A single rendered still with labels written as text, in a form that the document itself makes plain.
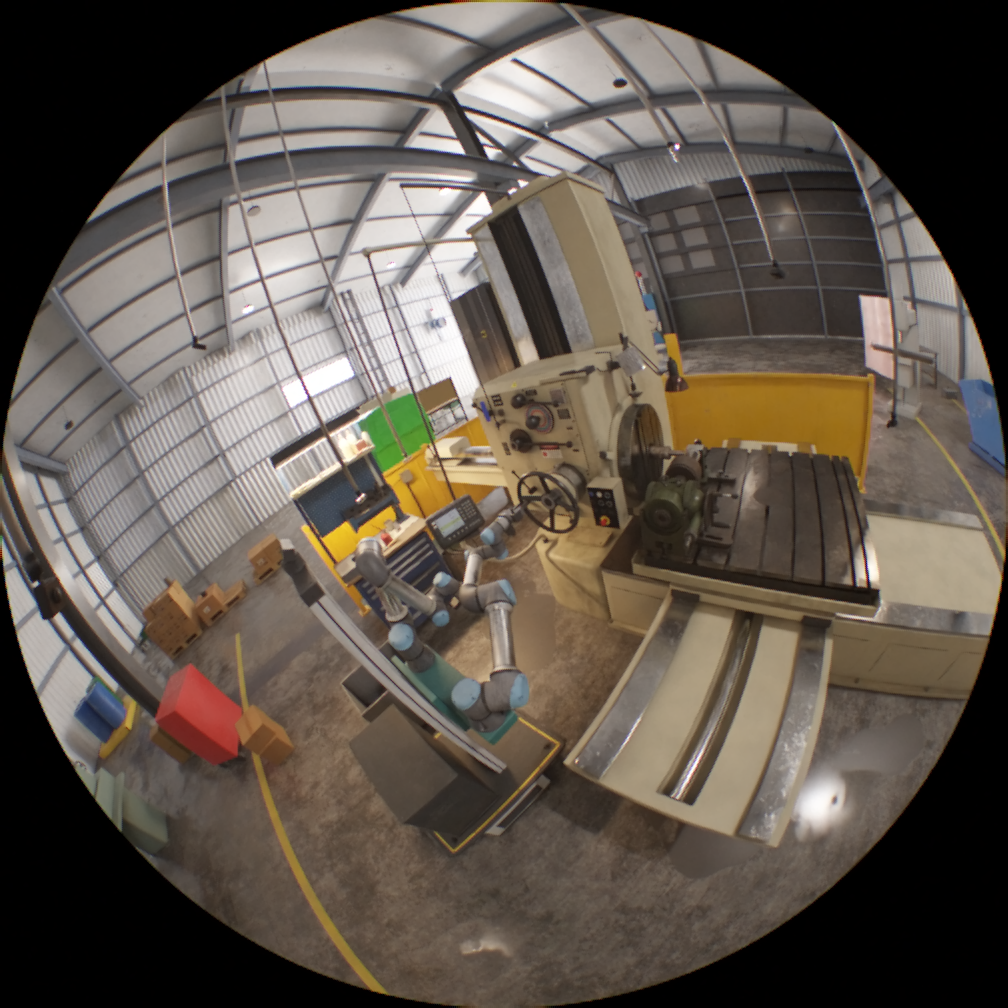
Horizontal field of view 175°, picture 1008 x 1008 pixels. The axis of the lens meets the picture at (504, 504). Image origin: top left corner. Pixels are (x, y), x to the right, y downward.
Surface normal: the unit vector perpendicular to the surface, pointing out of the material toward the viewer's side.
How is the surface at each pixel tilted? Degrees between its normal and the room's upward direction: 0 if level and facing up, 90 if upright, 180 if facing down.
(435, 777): 0
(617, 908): 0
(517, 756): 0
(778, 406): 90
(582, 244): 90
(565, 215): 90
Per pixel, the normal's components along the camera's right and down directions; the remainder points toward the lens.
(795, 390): -0.63, 0.55
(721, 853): -0.33, -0.83
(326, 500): 0.66, 0.13
